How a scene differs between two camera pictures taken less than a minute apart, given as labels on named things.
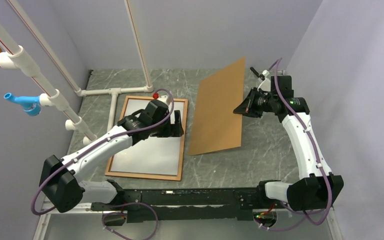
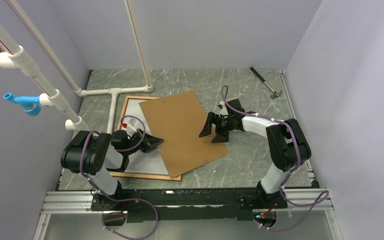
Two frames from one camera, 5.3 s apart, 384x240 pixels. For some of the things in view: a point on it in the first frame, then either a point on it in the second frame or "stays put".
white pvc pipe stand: x=20 y=59 stays put
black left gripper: x=172 y=130 to x=150 y=142
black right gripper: x=245 y=108 to x=220 y=137
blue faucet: x=31 y=105 stays put
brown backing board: x=216 y=126 to x=178 y=119
